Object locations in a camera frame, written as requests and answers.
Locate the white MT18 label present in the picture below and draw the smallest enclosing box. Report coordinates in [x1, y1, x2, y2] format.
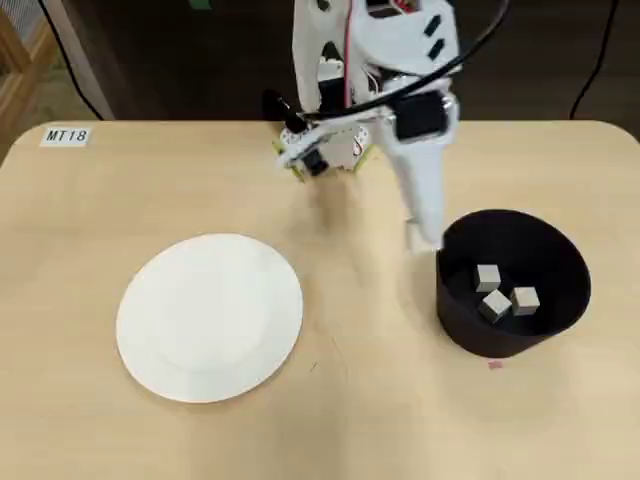
[39, 125, 94, 148]

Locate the wooden furniture frame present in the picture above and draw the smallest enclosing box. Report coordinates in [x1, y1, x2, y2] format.
[0, 9, 59, 166]

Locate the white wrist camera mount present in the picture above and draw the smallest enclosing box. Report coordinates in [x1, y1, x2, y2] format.
[273, 107, 396, 177]

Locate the black pot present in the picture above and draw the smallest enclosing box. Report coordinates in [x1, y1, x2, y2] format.
[434, 208, 592, 359]

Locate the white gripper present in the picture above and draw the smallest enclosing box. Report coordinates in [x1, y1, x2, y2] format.
[364, 0, 461, 252]

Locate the white cube block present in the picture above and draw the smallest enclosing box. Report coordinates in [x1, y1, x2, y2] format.
[473, 263, 503, 294]
[509, 285, 541, 317]
[478, 289, 513, 324]

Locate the white round plate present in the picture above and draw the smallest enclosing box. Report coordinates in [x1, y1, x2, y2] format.
[115, 232, 305, 404]

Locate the red white servo wire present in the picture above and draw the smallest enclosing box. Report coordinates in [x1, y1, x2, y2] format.
[342, 0, 364, 109]

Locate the thin black cable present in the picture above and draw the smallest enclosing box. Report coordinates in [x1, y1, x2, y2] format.
[568, 0, 620, 121]
[39, 0, 105, 121]

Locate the grey metal post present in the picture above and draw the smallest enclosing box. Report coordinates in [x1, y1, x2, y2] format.
[44, 0, 117, 121]

